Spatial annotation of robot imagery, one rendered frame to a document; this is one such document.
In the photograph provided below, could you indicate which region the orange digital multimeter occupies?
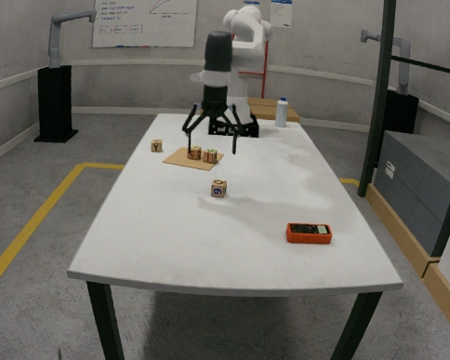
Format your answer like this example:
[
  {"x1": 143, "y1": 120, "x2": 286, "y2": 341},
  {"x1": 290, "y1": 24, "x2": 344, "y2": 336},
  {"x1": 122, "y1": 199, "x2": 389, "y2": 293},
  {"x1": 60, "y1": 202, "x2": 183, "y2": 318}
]
[{"x1": 286, "y1": 222, "x2": 332, "y2": 244}]

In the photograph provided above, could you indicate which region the wooden letter block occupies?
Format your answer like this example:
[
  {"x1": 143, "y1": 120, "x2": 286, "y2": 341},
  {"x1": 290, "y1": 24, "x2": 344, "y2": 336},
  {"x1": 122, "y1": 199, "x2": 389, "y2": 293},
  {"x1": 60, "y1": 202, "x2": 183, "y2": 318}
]
[
  {"x1": 203, "y1": 149, "x2": 218, "y2": 164},
  {"x1": 187, "y1": 145, "x2": 202, "y2": 160},
  {"x1": 211, "y1": 180, "x2": 227, "y2": 198}
]

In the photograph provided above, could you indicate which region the tan square mat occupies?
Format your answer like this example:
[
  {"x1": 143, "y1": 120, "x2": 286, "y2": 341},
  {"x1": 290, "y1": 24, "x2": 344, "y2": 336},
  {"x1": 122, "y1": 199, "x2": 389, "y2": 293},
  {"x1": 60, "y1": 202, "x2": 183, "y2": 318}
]
[{"x1": 163, "y1": 147, "x2": 224, "y2": 171}]

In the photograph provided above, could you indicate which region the white bottle with blue cap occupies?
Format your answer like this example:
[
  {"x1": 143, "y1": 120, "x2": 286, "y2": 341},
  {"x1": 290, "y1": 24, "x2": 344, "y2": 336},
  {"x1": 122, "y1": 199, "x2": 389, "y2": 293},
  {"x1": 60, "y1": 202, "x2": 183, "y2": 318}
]
[{"x1": 275, "y1": 98, "x2": 288, "y2": 127}]

